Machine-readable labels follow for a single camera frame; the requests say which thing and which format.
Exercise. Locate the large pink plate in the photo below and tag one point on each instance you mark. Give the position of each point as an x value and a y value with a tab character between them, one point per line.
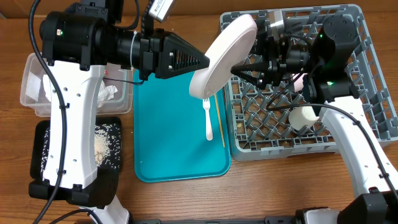
230	48

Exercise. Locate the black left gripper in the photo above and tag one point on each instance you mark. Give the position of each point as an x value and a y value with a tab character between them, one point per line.
163	54

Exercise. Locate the white cup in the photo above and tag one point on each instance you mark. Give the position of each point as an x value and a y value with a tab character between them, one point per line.
302	116

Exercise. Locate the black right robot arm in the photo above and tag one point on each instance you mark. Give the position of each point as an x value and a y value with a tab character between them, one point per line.
331	93

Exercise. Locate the grey dishwasher rack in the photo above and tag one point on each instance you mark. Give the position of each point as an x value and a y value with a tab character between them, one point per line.
255	133

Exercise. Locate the teal plastic tray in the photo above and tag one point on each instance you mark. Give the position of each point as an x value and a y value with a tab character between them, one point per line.
170	135

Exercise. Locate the small pink plate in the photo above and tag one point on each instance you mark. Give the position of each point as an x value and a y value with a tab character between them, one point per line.
298	85

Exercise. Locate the black tray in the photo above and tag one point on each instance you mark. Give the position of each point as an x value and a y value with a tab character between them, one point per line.
40	152

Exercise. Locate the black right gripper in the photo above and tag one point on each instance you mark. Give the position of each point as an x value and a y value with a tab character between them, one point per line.
280	63

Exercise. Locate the wooden chopstick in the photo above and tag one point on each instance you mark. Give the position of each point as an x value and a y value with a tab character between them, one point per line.
219	119

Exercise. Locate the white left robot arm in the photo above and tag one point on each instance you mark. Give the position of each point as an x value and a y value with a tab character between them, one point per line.
77	44

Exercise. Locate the white plastic fork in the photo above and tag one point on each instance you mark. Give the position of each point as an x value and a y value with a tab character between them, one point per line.
206	107

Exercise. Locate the clear plastic bin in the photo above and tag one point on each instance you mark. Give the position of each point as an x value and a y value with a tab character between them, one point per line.
32	93

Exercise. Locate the spilled rice and peanuts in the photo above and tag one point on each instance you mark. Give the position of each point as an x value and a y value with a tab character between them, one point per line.
108	145

